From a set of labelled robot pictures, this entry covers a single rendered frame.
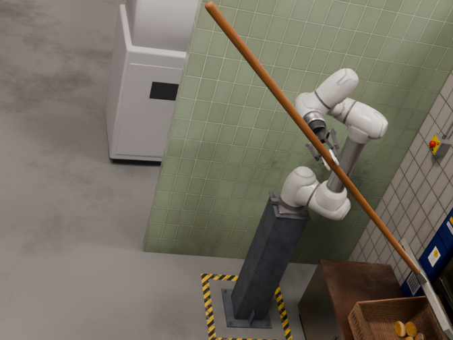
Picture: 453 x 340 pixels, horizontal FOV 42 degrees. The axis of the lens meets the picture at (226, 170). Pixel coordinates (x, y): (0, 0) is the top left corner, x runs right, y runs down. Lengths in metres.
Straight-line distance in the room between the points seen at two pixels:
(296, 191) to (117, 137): 1.94
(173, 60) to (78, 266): 1.64
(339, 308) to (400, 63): 1.51
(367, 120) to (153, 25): 2.05
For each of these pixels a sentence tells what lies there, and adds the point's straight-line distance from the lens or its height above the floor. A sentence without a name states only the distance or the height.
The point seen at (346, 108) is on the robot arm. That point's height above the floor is 1.81.
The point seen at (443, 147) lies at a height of 1.48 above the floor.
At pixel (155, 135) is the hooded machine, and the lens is 4.88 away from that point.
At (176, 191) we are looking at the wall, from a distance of 3.99.
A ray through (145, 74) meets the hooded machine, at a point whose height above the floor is 0.91.
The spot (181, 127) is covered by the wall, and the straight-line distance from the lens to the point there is 3.66.
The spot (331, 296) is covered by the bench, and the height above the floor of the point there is 0.58.
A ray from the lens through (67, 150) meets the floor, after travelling 5.15.
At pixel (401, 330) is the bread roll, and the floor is 0.65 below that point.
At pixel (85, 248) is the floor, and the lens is 4.35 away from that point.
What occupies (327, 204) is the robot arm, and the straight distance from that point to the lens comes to 3.34.
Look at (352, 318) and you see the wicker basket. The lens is 3.65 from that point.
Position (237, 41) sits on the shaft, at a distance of 1.89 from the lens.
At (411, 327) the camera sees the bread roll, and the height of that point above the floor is 0.65.
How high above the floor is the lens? 3.20
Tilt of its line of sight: 37 degrees down
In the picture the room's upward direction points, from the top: 18 degrees clockwise
